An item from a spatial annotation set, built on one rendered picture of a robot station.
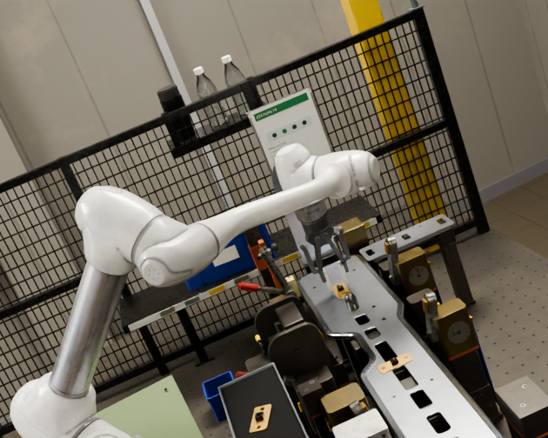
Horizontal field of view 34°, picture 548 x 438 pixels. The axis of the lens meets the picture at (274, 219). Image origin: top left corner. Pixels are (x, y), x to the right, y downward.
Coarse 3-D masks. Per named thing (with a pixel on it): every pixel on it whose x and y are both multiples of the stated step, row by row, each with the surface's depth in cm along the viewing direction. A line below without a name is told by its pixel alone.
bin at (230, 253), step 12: (264, 228) 288; (240, 240) 285; (264, 240) 286; (228, 252) 286; (240, 252) 287; (216, 264) 287; (228, 264) 288; (240, 264) 288; (252, 264) 289; (204, 276) 288; (216, 276) 289; (192, 288) 289
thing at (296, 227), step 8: (272, 176) 272; (280, 184) 274; (288, 216) 277; (296, 224) 279; (296, 232) 280; (296, 240) 280; (312, 248) 282; (328, 248) 283; (304, 256) 283; (312, 256) 283
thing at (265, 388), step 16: (272, 368) 202; (240, 384) 201; (256, 384) 199; (272, 384) 196; (224, 400) 197; (240, 400) 195; (256, 400) 193; (272, 400) 191; (288, 400) 189; (240, 416) 189; (272, 416) 185; (288, 416) 183; (240, 432) 184; (272, 432) 180; (288, 432) 178
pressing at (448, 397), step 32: (352, 256) 276; (320, 288) 265; (352, 288) 258; (384, 288) 252; (320, 320) 247; (352, 320) 242; (384, 320) 236; (416, 352) 217; (384, 384) 210; (448, 384) 201; (384, 416) 198; (416, 416) 195; (448, 416) 191; (480, 416) 188
